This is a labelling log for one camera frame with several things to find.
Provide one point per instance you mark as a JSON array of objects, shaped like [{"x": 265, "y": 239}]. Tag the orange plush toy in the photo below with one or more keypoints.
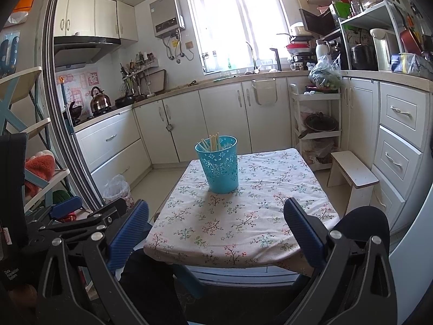
[{"x": 40, "y": 169}]

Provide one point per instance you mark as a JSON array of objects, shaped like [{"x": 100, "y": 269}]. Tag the chrome gooseneck faucet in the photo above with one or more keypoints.
[{"x": 253, "y": 52}]

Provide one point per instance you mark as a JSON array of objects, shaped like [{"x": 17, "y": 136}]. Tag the floral tablecloth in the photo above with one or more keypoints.
[{"x": 253, "y": 210}]

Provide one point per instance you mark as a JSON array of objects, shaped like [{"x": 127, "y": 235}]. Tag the grey sliding door frame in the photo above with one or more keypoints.
[{"x": 50, "y": 74}]

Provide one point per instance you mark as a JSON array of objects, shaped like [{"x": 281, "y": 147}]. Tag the black range hood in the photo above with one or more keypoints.
[{"x": 81, "y": 49}]

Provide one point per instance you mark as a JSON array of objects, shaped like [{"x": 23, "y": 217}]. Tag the trash bin with plastic bag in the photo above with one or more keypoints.
[{"x": 116, "y": 193}]

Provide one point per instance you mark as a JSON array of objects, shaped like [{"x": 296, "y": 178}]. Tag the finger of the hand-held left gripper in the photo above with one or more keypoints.
[
  {"x": 66, "y": 207},
  {"x": 94, "y": 220}
]

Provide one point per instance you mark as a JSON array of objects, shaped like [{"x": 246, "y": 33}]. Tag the wooden shelf with blue frame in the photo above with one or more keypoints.
[{"x": 23, "y": 81}]

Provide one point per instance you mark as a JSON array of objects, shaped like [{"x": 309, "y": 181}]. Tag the white two-drawer base cabinet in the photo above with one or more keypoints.
[{"x": 108, "y": 142}]

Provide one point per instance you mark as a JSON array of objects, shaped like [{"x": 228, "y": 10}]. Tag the white thermos jug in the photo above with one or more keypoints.
[{"x": 323, "y": 50}]

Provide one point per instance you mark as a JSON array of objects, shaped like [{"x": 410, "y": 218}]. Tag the white base cabinet with drawers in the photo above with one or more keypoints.
[{"x": 399, "y": 135}]

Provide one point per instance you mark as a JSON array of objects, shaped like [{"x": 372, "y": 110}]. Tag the white base cabinets under window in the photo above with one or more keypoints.
[{"x": 216, "y": 115}]

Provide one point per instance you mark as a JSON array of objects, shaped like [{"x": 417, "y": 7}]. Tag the grey gas water heater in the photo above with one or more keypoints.
[{"x": 165, "y": 13}]

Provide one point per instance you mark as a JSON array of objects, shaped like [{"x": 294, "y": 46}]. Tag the white electric thermo pot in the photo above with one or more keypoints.
[{"x": 384, "y": 50}]

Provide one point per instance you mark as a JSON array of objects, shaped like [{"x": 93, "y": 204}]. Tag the person's left leg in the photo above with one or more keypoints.
[{"x": 152, "y": 287}]

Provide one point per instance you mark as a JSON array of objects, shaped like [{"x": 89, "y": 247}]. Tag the white rolling cart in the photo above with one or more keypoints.
[{"x": 335, "y": 108}]

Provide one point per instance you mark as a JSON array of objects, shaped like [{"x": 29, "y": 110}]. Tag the black tap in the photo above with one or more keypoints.
[{"x": 276, "y": 57}]

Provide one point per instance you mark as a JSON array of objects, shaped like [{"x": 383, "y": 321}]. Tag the white wooden stool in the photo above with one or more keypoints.
[{"x": 353, "y": 171}]

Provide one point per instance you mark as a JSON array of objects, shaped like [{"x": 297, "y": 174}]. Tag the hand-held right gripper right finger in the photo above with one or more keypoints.
[{"x": 304, "y": 233}]

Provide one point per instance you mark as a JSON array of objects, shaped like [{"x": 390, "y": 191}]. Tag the black wok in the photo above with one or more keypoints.
[{"x": 76, "y": 112}]

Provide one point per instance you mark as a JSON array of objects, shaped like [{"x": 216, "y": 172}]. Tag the blue carton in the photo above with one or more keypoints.
[{"x": 402, "y": 63}]

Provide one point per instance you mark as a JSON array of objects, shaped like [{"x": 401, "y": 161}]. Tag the red paper wall stickers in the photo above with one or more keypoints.
[{"x": 79, "y": 88}]

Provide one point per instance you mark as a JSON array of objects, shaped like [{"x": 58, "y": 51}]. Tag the bundle of wooden chopsticks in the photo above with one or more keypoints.
[{"x": 214, "y": 142}]

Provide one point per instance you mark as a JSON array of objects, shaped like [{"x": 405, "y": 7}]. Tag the steel whistling kettle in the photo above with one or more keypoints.
[{"x": 100, "y": 101}]

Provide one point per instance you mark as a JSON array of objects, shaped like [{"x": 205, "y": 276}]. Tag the white hanging door bin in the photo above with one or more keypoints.
[{"x": 264, "y": 92}]

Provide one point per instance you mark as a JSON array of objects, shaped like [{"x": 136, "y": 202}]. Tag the red frying pan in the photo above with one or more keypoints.
[{"x": 409, "y": 40}]

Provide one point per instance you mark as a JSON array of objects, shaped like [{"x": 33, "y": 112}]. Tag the kitchen window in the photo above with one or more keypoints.
[{"x": 236, "y": 20}]

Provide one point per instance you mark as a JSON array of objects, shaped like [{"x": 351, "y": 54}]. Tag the cream wall cabinets beside hood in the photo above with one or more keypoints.
[{"x": 91, "y": 13}]

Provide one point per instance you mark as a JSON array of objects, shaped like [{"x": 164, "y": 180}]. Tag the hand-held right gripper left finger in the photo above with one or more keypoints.
[{"x": 128, "y": 233}]

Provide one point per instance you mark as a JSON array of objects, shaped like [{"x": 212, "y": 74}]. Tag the wall utensil rack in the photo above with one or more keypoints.
[{"x": 135, "y": 71}]

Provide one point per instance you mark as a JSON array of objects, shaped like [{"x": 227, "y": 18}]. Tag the black small pot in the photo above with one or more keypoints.
[{"x": 127, "y": 101}]

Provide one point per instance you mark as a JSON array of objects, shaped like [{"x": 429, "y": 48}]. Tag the stack of red bowls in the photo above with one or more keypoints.
[{"x": 299, "y": 46}]

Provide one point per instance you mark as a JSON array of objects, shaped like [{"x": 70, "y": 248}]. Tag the patterned mug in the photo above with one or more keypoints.
[{"x": 296, "y": 67}]

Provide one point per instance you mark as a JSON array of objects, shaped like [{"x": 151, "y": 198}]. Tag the teal plastic lattice basket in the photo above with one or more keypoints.
[{"x": 220, "y": 172}]

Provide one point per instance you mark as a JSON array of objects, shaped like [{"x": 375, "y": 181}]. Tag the black microwave oven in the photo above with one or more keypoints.
[{"x": 316, "y": 22}]

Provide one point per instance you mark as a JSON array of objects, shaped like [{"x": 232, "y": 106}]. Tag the plastic bag of vegetables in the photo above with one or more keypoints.
[{"x": 324, "y": 76}]

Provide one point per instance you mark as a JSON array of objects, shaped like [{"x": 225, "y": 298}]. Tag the white countertop shelf rack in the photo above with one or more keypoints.
[{"x": 368, "y": 15}]

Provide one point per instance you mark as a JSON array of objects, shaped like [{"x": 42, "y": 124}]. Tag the green cutting board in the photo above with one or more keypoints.
[{"x": 342, "y": 9}]

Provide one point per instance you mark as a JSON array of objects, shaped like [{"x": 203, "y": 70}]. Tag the blue hanging slippers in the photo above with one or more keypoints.
[{"x": 9, "y": 50}]

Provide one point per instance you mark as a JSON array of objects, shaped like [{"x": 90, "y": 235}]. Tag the white rice cooker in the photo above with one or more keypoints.
[{"x": 297, "y": 28}]

